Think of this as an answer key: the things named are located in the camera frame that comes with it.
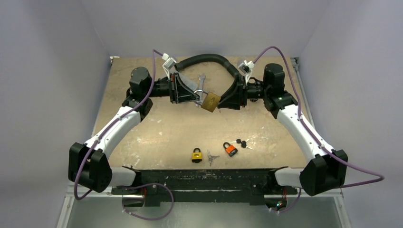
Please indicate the clear plastic compartment box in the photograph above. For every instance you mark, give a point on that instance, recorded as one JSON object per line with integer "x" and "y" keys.
{"x": 189, "y": 86}

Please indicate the silver keys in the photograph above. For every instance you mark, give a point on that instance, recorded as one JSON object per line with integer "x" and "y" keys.
{"x": 211, "y": 157}

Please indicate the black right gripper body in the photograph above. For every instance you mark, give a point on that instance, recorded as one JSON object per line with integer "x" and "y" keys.
{"x": 244, "y": 92}

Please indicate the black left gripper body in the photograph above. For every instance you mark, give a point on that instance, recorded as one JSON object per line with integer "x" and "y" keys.
{"x": 172, "y": 87}

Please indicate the brass padlock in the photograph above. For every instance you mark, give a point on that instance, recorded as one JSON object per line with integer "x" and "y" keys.
{"x": 210, "y": 102}

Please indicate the silver open-end wrench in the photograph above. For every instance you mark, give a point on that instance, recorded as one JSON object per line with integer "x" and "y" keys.
{"x": 200, "y": 89}

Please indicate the black-headed keys of orange padlock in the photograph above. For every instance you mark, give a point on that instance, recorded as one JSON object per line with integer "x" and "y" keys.
{"x": 243, "y": 143}

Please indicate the yellow padlock black shackle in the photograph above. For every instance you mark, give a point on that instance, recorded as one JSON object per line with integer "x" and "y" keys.
{"x": 196, "y": 155}

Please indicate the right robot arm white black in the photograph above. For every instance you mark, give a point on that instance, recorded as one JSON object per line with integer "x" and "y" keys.
{"x": 326, "y": 167}

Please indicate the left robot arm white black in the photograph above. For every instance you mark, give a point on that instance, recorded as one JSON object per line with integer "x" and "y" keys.
{"x": 88, "y": 163}

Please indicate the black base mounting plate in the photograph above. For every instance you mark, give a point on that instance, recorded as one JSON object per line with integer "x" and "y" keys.
{"x": 205, "y": 185}

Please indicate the orange black padlock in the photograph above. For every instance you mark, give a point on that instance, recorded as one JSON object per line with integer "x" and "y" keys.
{"x": 230, "y": 149}

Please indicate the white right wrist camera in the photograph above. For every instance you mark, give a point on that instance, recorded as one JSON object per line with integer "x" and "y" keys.
{"x": 246, "y": 67}

